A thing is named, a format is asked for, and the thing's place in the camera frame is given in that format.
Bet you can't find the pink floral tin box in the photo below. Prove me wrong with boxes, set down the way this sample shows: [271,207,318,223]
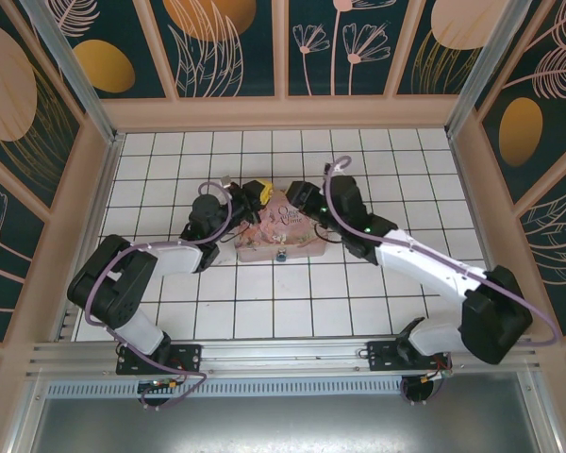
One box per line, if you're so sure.
[234,191,329,263]

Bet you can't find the grey metal panel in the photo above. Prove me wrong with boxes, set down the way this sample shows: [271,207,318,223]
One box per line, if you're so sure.
[25,395,551,453]

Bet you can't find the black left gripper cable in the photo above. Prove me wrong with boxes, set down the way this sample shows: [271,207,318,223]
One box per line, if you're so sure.
[225,211,257,243]

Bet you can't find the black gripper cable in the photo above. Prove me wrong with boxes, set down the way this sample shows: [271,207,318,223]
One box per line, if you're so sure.
[310,221,345,246]
[225,211,257,243]

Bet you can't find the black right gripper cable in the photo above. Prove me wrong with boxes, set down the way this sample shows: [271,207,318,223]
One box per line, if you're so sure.
[310,221,345,246]

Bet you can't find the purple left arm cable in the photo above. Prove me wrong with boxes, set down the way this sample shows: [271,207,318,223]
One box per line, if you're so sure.
[85,181,232,411]

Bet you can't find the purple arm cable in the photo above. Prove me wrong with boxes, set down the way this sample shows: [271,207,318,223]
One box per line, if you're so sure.
[323,158,561,407]
[85,181,232,411]

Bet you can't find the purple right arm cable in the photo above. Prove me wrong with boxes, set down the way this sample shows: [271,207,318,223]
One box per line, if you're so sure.
[323,158,561,407]

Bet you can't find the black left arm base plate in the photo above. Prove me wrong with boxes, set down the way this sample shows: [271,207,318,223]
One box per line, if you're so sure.
[116,343,203,377]

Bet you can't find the aluminium mounting rail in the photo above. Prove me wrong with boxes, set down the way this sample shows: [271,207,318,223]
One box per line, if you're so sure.
[25,334,541,379]

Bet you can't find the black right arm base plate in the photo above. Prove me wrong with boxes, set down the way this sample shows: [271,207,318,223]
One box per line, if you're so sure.
[366,339,454,374]

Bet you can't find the aluminium frame post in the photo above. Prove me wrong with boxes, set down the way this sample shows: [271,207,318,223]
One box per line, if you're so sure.
[445,0,532,139]
[21,0,125,145]

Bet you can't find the slotted grey cable duct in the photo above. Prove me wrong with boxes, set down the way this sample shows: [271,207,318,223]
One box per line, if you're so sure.
[44,379,524,398]

